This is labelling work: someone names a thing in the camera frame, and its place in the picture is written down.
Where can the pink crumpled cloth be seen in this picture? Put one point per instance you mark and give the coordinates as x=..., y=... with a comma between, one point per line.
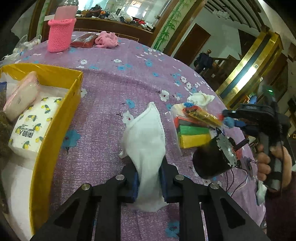
x=106, y=40

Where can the wooden cabinet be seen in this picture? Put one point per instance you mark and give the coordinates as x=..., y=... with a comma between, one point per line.
x=143, y=36

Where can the person's right hand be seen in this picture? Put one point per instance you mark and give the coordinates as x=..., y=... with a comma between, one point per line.
x=263, y=161

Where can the pink tissue pack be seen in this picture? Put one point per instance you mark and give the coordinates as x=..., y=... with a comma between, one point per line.
x=24, y=94

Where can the dark red packet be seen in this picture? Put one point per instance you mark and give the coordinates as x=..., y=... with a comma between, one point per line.
x=85, y=41

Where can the purple floral tablecloth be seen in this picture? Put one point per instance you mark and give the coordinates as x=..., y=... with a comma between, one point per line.
x=117, y=86

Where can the blue yarn pompom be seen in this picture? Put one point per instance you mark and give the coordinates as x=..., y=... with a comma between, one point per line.
x=229, y=122

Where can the cream white cloth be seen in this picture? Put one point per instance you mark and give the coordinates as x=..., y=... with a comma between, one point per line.
x=200, y=99

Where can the black cylindrical motor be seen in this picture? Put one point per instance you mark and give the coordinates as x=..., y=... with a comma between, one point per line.
x=217, y=156

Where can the lemon print tissue pack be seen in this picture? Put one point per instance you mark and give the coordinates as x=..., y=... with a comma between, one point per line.
x=32, y=124

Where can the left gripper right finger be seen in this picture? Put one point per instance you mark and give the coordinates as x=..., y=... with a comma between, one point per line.
x=206, y=212

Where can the yellow cardboard box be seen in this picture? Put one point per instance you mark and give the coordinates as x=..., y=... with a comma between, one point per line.
x=29, y=180

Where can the glass bottle with lid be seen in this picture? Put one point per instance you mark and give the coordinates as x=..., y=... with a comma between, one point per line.
x=66, y=10

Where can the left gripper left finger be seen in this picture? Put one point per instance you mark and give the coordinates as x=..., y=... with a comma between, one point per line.
x=93, y=212

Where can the green yellow sponge pack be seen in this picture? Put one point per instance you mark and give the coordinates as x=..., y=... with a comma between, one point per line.
x=192, y=136

